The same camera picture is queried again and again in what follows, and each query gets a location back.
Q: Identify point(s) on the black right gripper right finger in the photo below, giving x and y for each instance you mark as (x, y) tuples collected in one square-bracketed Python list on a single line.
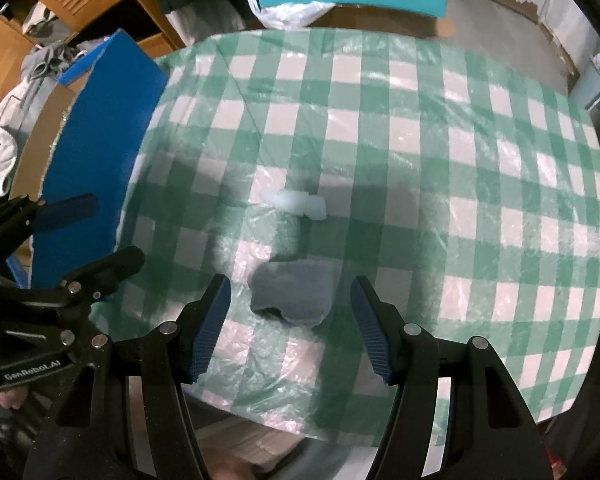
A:
[(401, 353)]

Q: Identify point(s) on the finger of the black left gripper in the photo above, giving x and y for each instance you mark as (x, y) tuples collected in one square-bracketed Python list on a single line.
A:
[(85, 285), (22, 217)]

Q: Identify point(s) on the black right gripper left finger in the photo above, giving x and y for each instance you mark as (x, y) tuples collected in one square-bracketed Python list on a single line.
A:
[(179, 351)]

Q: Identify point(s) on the grey sock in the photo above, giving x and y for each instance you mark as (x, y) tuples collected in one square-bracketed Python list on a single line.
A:
[(301, 292)]

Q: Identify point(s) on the small white cloth piece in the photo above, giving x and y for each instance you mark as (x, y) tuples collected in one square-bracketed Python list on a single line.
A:
[(297, 203)]

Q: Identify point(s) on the person's left hand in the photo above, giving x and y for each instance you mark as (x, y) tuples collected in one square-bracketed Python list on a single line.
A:
[(13, 398)]

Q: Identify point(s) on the white fluffy garment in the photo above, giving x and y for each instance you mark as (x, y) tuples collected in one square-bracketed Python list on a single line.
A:
[(13, 132)]

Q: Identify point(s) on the blue cardboard box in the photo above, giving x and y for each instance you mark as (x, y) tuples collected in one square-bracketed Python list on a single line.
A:
[(85, 141)]

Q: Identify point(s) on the grey hoodie pile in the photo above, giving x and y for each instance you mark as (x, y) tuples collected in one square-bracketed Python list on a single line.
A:
[(55, 58)]

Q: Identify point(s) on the green white checkered tablecloth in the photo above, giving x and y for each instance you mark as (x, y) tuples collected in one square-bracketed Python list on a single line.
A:
[(467, 193)]

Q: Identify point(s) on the wooden louvered wardrobe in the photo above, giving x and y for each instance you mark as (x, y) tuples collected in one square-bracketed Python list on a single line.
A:
[(70, 10)]

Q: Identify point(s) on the white plastic bag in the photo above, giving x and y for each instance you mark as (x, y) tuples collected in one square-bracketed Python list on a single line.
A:
[(289, 16)]

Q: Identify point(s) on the brown cardboard box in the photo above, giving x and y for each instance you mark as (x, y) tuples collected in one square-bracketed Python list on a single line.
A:
[(386, 20)]

